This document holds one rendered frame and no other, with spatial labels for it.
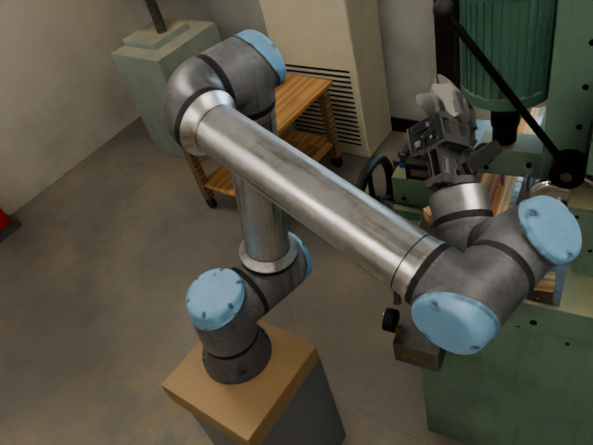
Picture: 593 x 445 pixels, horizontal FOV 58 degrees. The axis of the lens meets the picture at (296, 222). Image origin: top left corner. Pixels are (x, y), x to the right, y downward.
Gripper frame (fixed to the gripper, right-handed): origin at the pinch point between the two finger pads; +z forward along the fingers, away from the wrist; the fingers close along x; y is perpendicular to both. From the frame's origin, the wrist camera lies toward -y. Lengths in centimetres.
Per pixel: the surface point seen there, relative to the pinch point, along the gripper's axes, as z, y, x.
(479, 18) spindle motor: 11.9, -7.2, -5.3
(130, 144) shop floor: 128, -45, 289
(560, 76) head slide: 1.1, -20.6, -10.2
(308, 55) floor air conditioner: 116, -86, 134
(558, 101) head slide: -1.6, -23.7, -7.3
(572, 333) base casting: -42, -49, 14
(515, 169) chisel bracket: -6.5, -35.1, 10.3
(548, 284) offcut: -31, -43, 14
